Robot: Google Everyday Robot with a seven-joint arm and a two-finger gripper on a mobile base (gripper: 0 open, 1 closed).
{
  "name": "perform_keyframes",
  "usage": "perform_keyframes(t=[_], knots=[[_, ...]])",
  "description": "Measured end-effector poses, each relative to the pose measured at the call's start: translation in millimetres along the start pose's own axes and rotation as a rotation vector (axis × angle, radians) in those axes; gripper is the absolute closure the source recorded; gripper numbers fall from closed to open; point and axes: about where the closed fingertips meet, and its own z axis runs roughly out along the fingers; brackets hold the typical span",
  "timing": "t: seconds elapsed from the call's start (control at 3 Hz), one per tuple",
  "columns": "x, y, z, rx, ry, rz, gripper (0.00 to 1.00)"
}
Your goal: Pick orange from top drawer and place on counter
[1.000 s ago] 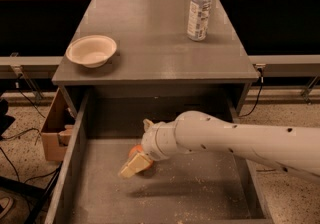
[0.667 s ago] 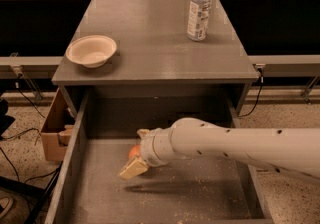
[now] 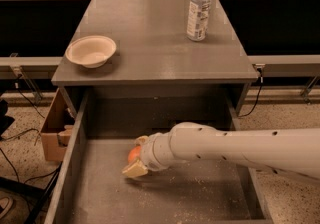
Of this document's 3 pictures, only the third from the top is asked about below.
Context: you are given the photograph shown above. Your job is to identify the brown cardboard box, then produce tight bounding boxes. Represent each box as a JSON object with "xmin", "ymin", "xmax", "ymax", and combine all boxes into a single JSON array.
[{"xmin": 40, "ymin": 90, "xmax": 75, "ymax": 161}]

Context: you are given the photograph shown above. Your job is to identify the clear plastic water bottle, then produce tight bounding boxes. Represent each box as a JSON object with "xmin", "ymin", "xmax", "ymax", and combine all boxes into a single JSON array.
[{"xmin": 187, "ymin": 0, "xmax": 212, "ymax": 41}]

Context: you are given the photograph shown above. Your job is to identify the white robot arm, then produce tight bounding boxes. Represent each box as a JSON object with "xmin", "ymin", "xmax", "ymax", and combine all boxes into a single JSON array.
[{"xmin": 122, "ymin": 122, "xmax": 320, "ymax": 184}]

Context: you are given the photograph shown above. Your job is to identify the orange fruit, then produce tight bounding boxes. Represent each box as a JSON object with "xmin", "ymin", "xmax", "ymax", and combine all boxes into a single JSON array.
[{"xmin": 127, "ymin": 145, "xmax": 141, "ymax": 163}]

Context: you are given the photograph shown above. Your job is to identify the grey open top drawer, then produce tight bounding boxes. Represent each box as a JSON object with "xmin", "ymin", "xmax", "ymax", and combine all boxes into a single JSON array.
[{"xmin": 44, "ymin": 90, "xmax": 274, "ymax": 224}]

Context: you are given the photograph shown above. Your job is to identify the grey cabinet counter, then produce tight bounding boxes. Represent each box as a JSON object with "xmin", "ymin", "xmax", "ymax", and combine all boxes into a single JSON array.
[{"xmin": 51, "ymin": 0, "xmax": 260, "ymax": 117}]

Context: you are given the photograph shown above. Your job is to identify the black cables left floor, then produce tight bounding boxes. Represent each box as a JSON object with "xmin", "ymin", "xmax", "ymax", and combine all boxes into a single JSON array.
[{"xmin": 0, "ymin": 74, "xmax": 63, "ymax": 224}]

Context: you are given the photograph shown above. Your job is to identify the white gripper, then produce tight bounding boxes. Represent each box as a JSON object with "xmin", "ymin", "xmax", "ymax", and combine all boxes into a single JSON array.
[{"xmin": 122, "ymin": 133, "xmax": 176, "ymax": 178}]

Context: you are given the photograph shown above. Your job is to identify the black power cable right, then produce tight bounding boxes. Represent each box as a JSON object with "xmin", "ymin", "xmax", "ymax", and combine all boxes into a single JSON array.
[{"xmin": 238, "ymin": 67, "xmax": 265, "ymax": 118}]

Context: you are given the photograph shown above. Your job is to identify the white paper bowl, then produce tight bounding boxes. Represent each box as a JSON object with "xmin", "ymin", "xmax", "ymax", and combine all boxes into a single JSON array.
[{"xmin": 65, "ymin": 36, "xmax": 117, "ymax": 68}]

